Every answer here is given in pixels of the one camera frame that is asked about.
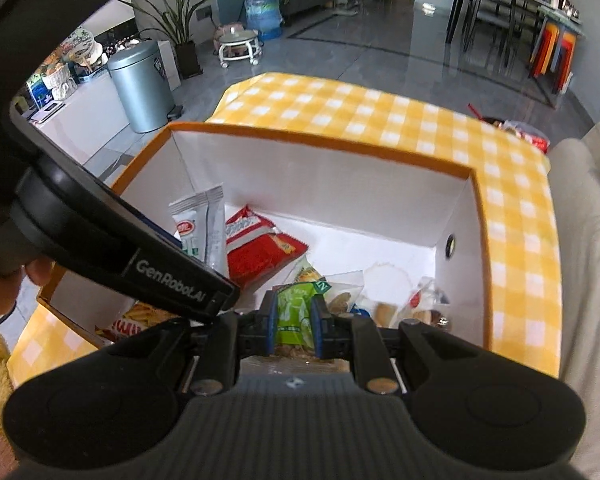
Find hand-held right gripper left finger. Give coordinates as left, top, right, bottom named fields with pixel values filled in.
left=145, top=292, right=281, bottom=396

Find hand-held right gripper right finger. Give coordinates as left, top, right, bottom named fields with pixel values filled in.
left=310, top=294, right=461, bottom=395

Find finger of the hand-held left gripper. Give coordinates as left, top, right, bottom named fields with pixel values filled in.
left=111, top=191, right=186, bottom=252

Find light green snack packet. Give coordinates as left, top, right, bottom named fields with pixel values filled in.
left=271, top=280, right=333, bottom=361

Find clear packet of round biscuits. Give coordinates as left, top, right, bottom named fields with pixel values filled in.
left=325, top=270, right=366, bottom=316

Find white snack packet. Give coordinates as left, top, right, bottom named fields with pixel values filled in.
left=169, top=185, right=228, bottom=278

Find clear packet yellow chips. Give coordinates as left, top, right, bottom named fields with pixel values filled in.
left=285, top=256, right=326, bottom=291

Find bright red snack packet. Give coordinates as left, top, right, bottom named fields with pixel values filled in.
left=224, top=204, right=309, bottom=288

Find clear bread bag blue label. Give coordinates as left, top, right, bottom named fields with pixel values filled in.
left=355, top=260, right=413, bottom=328

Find orange striped snack packet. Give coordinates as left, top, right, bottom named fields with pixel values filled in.
left=95, top=302, right=181, bottom=343

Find clear packet red label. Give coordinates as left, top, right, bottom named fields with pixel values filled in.
left=400, top=276, right=453, bottom=333

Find orange cardboard box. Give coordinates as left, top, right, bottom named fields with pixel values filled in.
left=36, top=121, right=493, bottom=356

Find person's left hand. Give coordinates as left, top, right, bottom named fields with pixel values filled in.
left=0, top=256, right=54, bottom=342

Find white low console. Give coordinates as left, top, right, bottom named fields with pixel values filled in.
left=17, top=80, right=131, bottom=166

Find blue white carton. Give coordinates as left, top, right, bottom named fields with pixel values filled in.
left=26, top=77, right=56, bottom=108

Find grey metal trash can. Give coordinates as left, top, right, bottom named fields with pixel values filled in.
left=107, top=39, right=185, bottom=134

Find round printed fan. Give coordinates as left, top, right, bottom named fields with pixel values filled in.
left=67, top=27, right=106, bottom=68

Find tall white box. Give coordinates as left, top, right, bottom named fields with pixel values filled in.
left=155, top=40, right=182, bottom=92

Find long-leaf potted plant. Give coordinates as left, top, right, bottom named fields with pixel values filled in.
left=117, top=0, right=216, bottom=80

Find pink white rolling stool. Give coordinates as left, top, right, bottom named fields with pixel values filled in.
left=214, top=21, right=261, bottom=68

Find yellow checked tablecloth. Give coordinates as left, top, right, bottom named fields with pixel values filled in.
left=7, top=72, right=563, bottom=386

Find blue water bottle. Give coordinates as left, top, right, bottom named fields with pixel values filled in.
left=243, top=0, right=284, bottom=41

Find grey sofa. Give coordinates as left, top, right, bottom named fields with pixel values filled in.
left=547, top=120, right=600, bottom=480

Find bin with red packets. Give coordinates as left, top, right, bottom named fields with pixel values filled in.
left=467, top=102, right=551, bottom=156

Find stack of coloured plastic stools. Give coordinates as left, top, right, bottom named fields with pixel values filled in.
left=530, top=22, right=578, bottom=96

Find glass dining table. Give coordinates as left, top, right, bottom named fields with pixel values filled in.
left=445, top=0, right=586, bottom=81

